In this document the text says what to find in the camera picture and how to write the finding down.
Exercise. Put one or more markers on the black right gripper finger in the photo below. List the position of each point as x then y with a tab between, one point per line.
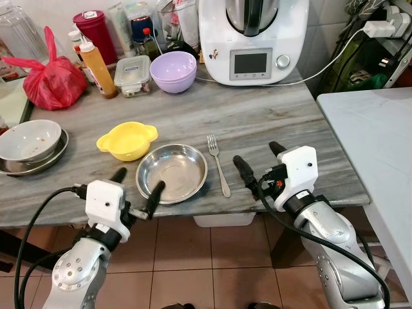
246	175
277	149

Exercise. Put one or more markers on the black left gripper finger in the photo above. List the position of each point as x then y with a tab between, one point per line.
118	176
155	196

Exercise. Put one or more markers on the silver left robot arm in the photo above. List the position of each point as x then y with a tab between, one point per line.
77	273

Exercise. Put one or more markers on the silver metal fork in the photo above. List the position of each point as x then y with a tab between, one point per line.
219	168

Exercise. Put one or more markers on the empty stainless steel plate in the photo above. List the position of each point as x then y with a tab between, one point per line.
172	174

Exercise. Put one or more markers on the yellow plastic bowl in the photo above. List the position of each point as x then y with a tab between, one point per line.
127	140

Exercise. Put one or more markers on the white drawer under table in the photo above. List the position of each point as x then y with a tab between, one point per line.
224	219

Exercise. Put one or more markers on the steel plate under white bowl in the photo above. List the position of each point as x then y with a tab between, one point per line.
55	161

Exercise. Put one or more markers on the used white bowl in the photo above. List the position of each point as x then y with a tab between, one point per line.
29	140

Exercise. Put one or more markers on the pale blue table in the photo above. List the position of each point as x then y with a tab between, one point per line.
376	135

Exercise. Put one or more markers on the clear lidded food container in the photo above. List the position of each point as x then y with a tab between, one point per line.
133	74

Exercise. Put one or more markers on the orange sauce squeeze bottle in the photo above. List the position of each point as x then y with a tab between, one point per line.
100	71

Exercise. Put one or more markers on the white kitchen cooking machine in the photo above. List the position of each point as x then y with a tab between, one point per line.
251	45

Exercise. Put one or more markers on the green bag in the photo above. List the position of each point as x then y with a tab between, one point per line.
367	82

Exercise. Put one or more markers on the red knotted plastic bag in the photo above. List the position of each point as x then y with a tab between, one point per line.
51	84

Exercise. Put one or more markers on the purple plastic bowl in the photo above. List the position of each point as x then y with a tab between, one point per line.
172	72

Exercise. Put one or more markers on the dark bottle with red cap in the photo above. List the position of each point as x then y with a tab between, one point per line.
150	44

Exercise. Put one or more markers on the dark red plastic canister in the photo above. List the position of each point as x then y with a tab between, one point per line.
96	35

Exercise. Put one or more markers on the white squeeze tube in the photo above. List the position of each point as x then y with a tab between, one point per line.
120	26

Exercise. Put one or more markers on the white power plug adapter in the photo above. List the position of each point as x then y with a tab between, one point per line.
374	28

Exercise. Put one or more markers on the clear plastic pitcher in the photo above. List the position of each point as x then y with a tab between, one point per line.
180	22

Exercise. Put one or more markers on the clear plastic jar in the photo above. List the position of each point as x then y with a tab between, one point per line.
19	32

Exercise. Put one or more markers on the white power strip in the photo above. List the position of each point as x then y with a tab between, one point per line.
398	19

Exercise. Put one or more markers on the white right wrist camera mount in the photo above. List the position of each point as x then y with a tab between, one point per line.
297	170

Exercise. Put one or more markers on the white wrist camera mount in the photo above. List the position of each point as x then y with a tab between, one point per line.
297	170
106	203

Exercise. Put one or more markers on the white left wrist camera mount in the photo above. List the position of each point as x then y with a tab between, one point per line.
106	203

